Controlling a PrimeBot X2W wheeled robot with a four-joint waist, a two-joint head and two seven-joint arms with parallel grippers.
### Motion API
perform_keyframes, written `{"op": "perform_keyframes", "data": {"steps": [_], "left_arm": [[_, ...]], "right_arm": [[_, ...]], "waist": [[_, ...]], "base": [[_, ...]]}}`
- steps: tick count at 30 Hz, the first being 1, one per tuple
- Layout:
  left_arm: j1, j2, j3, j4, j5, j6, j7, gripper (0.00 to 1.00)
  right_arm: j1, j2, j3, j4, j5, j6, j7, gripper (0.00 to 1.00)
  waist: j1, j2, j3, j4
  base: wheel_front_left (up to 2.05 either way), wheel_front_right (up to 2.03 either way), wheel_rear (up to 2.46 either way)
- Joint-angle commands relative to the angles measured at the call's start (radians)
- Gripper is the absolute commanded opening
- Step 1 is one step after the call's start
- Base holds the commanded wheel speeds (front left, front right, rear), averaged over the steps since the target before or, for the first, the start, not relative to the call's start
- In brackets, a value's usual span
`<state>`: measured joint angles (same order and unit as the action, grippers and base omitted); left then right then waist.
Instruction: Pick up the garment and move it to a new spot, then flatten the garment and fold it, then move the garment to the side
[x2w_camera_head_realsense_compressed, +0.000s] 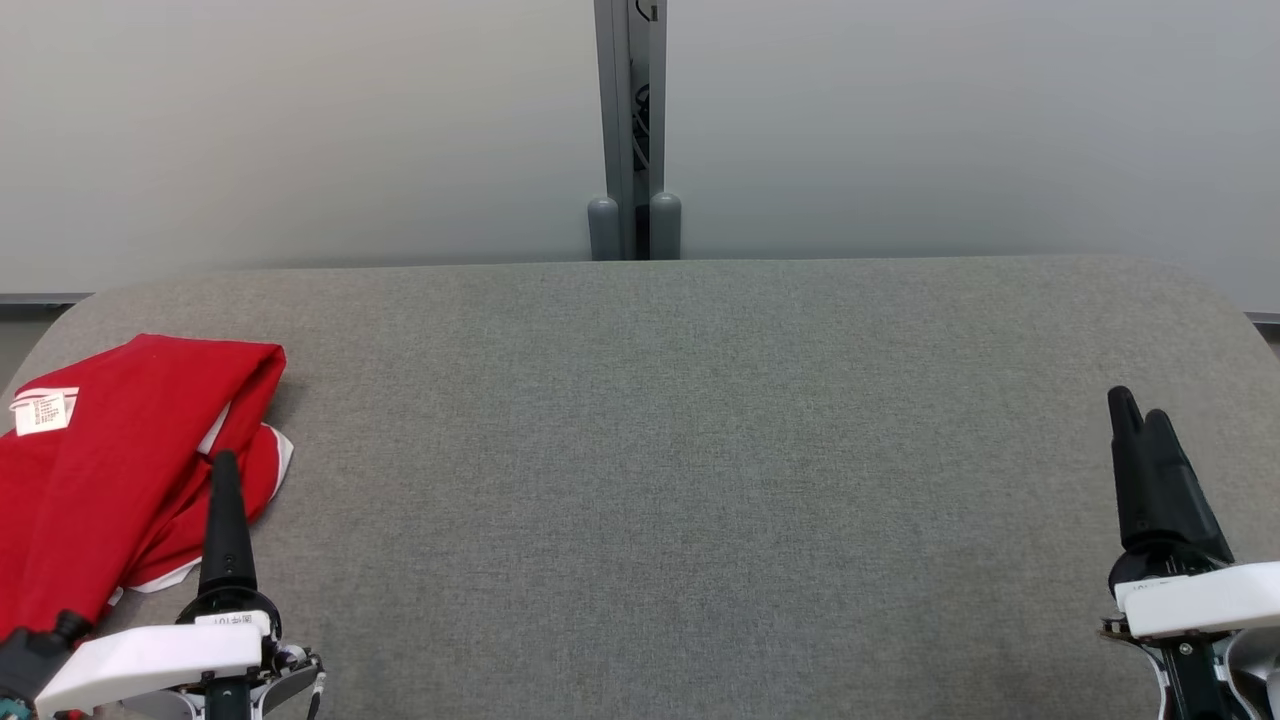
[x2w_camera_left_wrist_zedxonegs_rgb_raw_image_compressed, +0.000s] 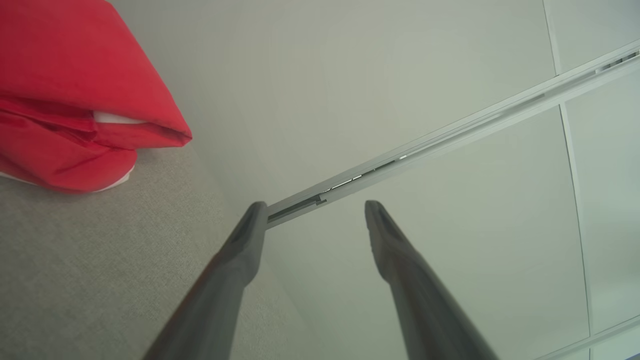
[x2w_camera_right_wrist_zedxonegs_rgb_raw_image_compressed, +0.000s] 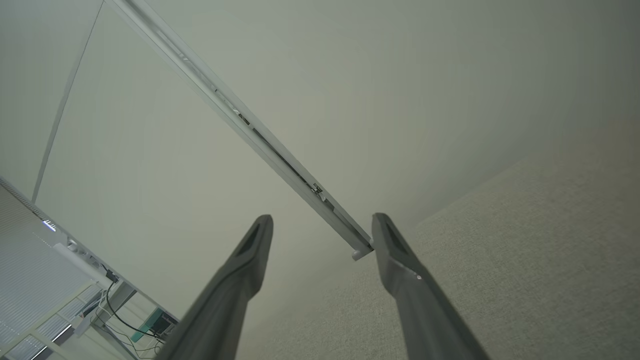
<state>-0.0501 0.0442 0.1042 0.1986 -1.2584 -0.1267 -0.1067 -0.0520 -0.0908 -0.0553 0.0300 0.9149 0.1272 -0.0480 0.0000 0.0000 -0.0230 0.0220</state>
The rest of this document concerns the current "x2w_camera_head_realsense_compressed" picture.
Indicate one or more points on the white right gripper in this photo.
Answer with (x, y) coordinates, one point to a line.
(1200, 600)

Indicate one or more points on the grey metal partition post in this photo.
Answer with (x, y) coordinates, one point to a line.
(612, 100)

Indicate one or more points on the grey wall skirting strip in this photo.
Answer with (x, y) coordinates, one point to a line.
(40, 299)
(1265, 317)

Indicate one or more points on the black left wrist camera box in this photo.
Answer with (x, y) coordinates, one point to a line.
(30, 655)

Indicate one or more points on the red white jersey shirt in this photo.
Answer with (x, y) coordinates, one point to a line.
(110, 470)

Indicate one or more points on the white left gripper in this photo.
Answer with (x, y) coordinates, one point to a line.
(150, 660)

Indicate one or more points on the grey cylinder post cap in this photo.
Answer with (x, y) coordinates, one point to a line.
(603, 230)
(666, 228)

